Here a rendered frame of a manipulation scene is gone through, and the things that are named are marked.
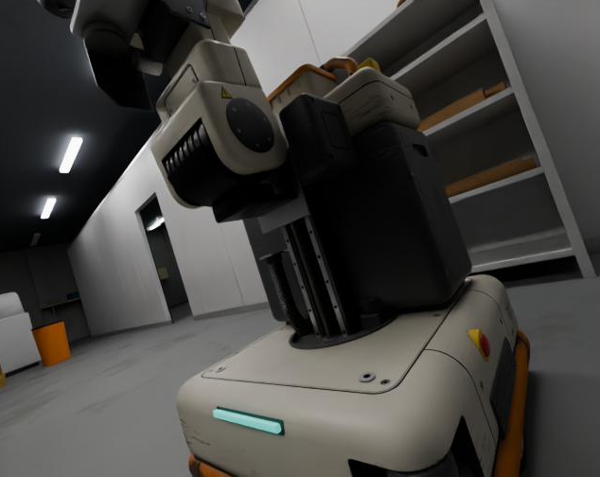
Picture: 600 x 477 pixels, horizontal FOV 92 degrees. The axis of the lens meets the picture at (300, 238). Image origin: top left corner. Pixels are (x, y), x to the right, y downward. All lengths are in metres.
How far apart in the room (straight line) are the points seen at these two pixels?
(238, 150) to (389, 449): 0.45
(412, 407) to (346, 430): 0.08
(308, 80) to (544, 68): 1.59
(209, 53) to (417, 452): 0.64
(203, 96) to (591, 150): 1.94
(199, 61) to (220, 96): 0.09
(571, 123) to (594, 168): 0.26
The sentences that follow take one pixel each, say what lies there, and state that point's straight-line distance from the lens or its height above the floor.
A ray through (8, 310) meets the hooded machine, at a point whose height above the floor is 1.17.
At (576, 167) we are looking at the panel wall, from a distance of 2.14.
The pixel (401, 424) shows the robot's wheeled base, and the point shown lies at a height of 0.27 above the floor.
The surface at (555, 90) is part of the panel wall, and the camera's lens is 2.18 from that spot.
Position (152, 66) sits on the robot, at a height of 0.97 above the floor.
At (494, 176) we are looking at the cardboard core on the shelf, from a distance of 1.84.
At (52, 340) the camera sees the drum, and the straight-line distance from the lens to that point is 6.66.
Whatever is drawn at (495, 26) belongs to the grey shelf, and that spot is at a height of 1.17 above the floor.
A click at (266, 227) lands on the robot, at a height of 0.57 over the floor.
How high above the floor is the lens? 0.48
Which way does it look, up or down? 3 degrees up
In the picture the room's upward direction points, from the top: 18 degrees counter-clockwise
